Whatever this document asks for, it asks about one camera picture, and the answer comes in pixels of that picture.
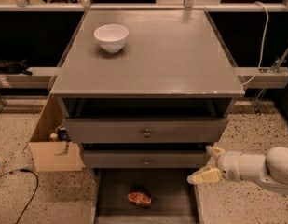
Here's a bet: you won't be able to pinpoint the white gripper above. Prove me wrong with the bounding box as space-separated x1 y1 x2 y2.
187 146 241 185

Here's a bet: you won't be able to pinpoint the red coke can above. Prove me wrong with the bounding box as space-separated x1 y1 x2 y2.
128 191 152 207

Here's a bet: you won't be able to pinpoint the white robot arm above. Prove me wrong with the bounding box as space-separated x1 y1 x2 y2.
187 146 288 196

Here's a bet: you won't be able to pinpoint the grey drawer cabinet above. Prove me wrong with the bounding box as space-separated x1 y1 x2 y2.
48 8 246 224

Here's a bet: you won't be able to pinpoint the grey bottom drawer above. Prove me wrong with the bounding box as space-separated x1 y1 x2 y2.
90 169 201 224

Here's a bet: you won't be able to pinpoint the grey drawer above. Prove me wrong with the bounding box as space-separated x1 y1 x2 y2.
90 169 201 224
83 150 210 168
62 118 228 143

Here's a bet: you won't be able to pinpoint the grey middle drawer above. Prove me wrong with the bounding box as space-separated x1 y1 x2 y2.
83 150 210 168

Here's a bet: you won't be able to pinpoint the grey top drawer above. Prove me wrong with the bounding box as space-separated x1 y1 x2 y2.
62 118 228 143

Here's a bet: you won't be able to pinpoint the items inside cardboard box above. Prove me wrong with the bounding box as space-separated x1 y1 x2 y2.
49 127 71 142

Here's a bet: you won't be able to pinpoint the white ceramic bowl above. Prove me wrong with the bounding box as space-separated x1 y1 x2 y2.
93 24 129 53

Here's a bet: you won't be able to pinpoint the cardboard box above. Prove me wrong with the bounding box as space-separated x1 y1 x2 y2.
28 97 84 172

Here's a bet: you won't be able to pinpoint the black object on ledge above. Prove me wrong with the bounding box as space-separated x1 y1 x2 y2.
0 59 33 76

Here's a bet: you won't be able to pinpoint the white hanging cable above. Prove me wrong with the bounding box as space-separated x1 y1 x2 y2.
241 1 270 87

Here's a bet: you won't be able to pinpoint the black floor cable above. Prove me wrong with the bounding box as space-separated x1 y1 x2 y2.
0 168 39 224

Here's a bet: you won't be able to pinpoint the metal rail frame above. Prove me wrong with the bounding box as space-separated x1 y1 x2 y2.
0 0 288 12

